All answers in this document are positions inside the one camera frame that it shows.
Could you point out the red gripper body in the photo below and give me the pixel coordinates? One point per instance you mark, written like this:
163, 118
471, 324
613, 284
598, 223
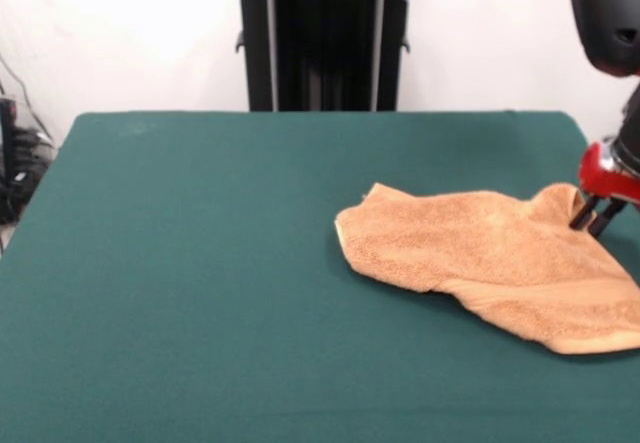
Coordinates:
600, 183

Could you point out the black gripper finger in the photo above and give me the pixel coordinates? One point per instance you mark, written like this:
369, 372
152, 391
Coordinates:
582, 213
605, 218

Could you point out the orange terry towel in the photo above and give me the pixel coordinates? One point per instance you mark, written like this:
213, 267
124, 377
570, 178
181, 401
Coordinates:
475, 248

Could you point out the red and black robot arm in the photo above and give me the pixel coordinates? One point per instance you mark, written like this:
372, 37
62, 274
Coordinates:
610, 13

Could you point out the black round knob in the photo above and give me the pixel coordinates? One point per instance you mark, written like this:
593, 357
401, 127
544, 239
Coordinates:
607, 139

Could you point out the dark green table cloth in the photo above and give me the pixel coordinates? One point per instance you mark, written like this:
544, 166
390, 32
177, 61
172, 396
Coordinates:
200, 313

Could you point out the black electronics box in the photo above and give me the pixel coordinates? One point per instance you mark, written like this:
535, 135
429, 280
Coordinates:
7, 163

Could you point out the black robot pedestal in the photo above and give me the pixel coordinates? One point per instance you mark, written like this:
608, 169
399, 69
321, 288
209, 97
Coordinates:
325, 53

